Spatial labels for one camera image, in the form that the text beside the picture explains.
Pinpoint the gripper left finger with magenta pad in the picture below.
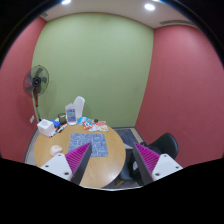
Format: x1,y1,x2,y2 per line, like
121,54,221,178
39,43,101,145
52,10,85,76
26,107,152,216
41,143,92,185

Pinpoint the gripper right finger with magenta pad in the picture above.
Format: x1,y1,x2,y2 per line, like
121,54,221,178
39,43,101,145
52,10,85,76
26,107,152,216
133,144,182,185

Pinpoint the beige computer mouse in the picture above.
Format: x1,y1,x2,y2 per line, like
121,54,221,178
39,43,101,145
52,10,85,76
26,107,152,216
50,145,62,156

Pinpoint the grey patterned mouse pad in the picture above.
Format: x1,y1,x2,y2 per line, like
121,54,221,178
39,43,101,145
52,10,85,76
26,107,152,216
68,132,110,158

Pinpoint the black office chair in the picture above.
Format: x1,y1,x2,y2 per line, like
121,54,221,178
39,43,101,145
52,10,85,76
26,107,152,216
119,133,179,184

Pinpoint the round wooden table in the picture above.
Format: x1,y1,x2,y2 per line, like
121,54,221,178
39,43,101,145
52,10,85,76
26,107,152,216
34,125,126,188

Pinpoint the black white marker pen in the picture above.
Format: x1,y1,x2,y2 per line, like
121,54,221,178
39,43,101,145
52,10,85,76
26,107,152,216
57,124,68,133

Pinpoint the orange snack packet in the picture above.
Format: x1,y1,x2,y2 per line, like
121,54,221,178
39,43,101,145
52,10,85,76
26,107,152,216
83,121,93,130

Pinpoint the blue snack packet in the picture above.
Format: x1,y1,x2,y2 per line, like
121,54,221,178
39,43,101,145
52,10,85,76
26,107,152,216
77,117,87,125

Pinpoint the white tissue box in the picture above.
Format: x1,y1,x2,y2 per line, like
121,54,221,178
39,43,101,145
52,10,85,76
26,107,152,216
37,119,55,137

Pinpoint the white red snack packet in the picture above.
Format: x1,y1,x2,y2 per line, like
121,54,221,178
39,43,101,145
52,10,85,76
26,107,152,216
90,121,108,132

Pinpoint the dark glass jar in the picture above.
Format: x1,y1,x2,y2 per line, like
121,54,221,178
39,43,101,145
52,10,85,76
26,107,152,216
58,113,66,125

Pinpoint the white plastic jug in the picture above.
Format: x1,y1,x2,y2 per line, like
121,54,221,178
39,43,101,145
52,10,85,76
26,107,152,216
65,96,85,125

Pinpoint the black standing fan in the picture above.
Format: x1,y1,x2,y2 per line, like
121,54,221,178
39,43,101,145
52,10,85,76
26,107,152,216
23,65,49,121

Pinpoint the ceiling light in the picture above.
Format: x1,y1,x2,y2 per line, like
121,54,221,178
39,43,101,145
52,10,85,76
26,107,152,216
62,0,71,5
144,3,155,11

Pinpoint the white wall socket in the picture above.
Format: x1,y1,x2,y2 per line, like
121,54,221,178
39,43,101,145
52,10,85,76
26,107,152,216
30,115,35,124

